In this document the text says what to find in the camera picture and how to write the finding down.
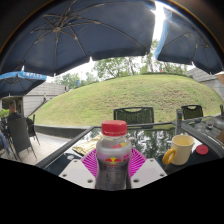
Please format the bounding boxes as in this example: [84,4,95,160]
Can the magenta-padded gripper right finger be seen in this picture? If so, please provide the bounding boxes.
[127,147,168,190]

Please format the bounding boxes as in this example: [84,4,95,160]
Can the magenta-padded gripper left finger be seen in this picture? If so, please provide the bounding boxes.
[59,148,98,190]

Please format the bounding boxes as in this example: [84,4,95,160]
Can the clear red-capped drink bottle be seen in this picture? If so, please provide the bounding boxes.
[95,119,133,191]

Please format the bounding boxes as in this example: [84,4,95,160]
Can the yellow crumpled packet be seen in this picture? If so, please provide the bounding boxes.
[71,133,104,157]

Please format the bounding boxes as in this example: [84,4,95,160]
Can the black mesh patio chair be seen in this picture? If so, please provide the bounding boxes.
[113,106,155,126]
[181,104,204,120]

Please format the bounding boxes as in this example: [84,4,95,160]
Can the flat round red coaster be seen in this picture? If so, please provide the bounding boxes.
[195,144,210,156]

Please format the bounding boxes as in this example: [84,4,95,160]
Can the grey striped tube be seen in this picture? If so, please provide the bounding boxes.
[175,108,184,136]

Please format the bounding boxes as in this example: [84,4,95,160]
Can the dark wicker chair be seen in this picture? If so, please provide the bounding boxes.
[7,116,38,160]

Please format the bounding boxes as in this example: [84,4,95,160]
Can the grey slatted metal table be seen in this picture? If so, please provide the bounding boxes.
[181,114,224,149]

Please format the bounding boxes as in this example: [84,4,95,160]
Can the small dark ashtray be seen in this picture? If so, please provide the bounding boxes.
[205,120,216,130]

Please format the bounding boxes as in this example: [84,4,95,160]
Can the blue parasol with white print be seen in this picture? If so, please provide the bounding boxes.
[0,70,48,99]

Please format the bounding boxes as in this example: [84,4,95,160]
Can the large dark blue parasol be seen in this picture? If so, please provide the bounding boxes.
[154,6,224,75]
[0,0,157,77]

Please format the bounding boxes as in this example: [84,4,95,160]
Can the cream mug with yellow handle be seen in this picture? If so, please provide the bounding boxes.
[162,134,196,167]

